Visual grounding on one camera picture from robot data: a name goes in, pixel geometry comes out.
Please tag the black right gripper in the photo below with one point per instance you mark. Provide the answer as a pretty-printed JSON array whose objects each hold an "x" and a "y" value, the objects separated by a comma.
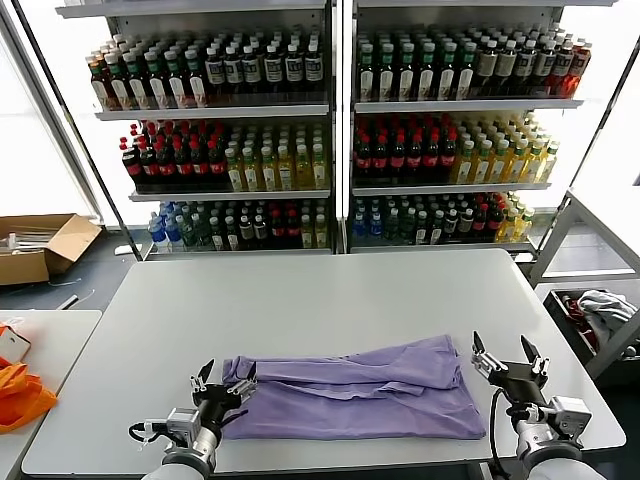
[{"x": 520, "y": 382}]

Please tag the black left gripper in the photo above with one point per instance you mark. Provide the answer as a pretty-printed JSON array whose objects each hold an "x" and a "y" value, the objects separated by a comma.
[{"x": 215, "y": 400}]

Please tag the purple t-shirt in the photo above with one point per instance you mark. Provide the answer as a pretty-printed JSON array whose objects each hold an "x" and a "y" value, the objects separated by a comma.
[{"x": 350, "y": 405}]

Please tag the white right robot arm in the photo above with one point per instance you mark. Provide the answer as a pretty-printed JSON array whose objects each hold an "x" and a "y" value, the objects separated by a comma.
[{"x": 535, "y": 440}]

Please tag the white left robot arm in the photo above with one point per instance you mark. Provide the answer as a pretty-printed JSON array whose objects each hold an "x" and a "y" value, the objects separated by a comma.
[{"x": 200, "y": 445}]

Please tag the black plastic crate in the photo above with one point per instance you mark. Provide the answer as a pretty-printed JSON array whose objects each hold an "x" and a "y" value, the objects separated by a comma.
[{"x": 554, "y": 305}]

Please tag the red crumpled cloth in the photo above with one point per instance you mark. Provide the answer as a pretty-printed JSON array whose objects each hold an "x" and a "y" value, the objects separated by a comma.
[{"x": 582, "y": 325}]

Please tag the grey crumpled cloth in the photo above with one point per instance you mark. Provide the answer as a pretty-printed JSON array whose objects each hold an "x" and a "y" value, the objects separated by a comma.
[{"x": 605, "y": 305}]

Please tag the grey caster wheel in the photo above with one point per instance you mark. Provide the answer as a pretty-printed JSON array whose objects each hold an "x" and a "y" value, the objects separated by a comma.
[{"x": 631, "y": 350}]

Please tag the yellow juice bottle white cap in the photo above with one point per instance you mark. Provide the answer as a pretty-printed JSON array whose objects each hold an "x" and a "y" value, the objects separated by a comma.
[
  {"x": 507, "y": 228},
  {"x": 302, "y": 171},
  {"x": 517, "y": 166},
  {"x": 482, "y": 167},
  {"x": 321, "y": 232},
  {"x": 534, "y": 165},
  {"x": 251, "y": 174},
  {"x": 234, "y": 175},
  {"x": 306, "y": 233},
  {"x": 268, "y": 173},
  {"x": 466, "y": 167},
  {"x": 522, "y": 226},
  {"x": 320, "y": 171},
  {"x": 500, "y": 166},
  {"x": 285, "y": 172},
  {"x": 549, "y": 164}
]

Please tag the cola bottle red cap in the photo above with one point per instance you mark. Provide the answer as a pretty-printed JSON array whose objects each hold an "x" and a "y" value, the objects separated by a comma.
[
  {"x": 291, "y": 228},
  {"x": 380, "y": 160},
  {"x": 166, "y": 166},
  {"x": 495, "y": 220},
  {"x": 481, "y": 221},
  {"x": 149, "y": 166},
  {"x": 448, "y": 158},
  {"x": 277, "y": 229},
  {"x": 397, "y": 160},
  {"x": 363, "y": 160},
  {"x": 183, "y": 166},
  {"x": 133, "y": 167},
  {"x": 216, "y": 165},
  {"x": 431, "y": 159},
  {"x": 414, "y": 159},
  {"x": 200, "y": 165}
]

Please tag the dark drink bottle white cap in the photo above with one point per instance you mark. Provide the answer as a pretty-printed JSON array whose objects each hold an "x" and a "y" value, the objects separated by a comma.
[
  {"x": 246, "y": 229},
  {"x": 466, "y": 221},
  {"x": 260, "y": 228},
  {"x": 451, "y": 223}
]

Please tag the dark bottle white label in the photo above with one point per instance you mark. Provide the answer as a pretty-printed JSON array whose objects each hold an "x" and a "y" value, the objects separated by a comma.
[
  {"x": 217, "y": 235},
  {"x": 422, "y": 230},
  {"x": 437, "y": 228},
  {"x": 232, "y": 235}
]

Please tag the green tinted water bottle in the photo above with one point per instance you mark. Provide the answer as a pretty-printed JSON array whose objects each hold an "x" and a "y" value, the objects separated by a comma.
[
  {"x": 187, "y": 232},
  {"x": 407, "y": 226},
  {"x": 392, "y": 226},
  {"x": 202, "y": 231}
]

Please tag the blue water bottle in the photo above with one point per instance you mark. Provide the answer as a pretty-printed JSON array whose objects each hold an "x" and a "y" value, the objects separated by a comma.
[
  {"x": 172, "y": 231},
  {"x": 375, "y": 226},
  {"x": 360, "y": 227},
  {"x": 156, "y": 232}
]

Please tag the small white floor object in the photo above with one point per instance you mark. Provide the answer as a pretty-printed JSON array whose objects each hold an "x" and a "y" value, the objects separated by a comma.
[{"x": 121, "y": 249}]

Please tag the short grey metal bar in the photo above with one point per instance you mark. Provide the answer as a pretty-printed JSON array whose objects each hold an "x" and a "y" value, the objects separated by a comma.
[{"x": 68, "y": 302}]

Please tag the orange fabric bag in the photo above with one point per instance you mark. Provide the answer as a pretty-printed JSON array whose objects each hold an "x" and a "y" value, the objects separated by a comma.
[{"x": 20, "y": 395}]

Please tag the open brown cardboard box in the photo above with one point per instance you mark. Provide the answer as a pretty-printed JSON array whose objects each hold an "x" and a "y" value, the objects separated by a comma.
[{"x": 70, "y": 240}]

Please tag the white box orange flap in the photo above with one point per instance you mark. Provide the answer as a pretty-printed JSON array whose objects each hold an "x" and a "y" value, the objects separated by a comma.
[{"x": 12, "y": 345}]

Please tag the white plastic strips bundle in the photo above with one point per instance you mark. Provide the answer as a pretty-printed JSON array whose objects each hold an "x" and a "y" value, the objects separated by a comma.
[{"x": 25, "y": 235}]

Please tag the grey metal shelf unit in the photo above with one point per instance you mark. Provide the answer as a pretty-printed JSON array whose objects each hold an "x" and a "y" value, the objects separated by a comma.
[
  {"x": 465, "y": 105},
  {"x": 215, "y": 112}
]

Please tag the dark tea bottle green label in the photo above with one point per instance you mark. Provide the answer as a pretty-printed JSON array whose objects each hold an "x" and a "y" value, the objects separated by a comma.
[
  {"x": 119, "y": 87},
  {"x": 177, "y": 84},
  {"x": 446, "y": 76},
  {"x": 196, "y": 82},
  {"x": 426, "y": 76},
  {"x": 158, "y": 85},
  {"x": 366, "y": 77},
  {"x": 406, "y": 77},
  {"x": 386, "y": 77},
  {"x": 138, "y": 86},
  {"x": 466, "y": 75}
]

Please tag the dark drink bottle beige label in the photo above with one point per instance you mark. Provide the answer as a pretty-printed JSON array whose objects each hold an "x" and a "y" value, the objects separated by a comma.
[
  {"x": 505, "y": 66},
  {"x": 486, "y": 67}
]

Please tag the dark drink bottle blue label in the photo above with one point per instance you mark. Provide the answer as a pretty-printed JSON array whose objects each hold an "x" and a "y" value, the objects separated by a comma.
[
  {"x": 313, "y": 66},
  {"x": 274, "y": 69},
  {"x": 234, "y": 71},
  {"x": 216, "y": 72},
  {"x": 254, "y": 70},
  {"x": 563, "y": 65},
  {"x": 524, "y": 65},
  {"x": 544, "y": 65},
  {"x": 294, "y": 67}
]

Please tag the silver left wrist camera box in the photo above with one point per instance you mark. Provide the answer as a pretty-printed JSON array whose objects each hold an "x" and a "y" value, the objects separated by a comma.
[{"x": 182, "y": 420}]

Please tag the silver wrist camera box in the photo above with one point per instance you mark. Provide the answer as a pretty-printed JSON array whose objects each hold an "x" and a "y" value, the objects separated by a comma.
[
  {"x": 570, "y": 412},
  {"x": 182, "y": 420}
]

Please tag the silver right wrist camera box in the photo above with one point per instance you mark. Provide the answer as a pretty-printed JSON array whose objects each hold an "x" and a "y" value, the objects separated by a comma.
[{"x": 570, "y": 412}]

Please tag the grey metal frame table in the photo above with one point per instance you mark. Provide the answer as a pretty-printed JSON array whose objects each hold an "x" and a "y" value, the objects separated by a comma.
[{"x": 590, "y": 273}]

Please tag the dark slanted frame pole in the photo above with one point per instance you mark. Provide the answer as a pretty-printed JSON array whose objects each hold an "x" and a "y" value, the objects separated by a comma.
[{"x": 111, "y": 205}]

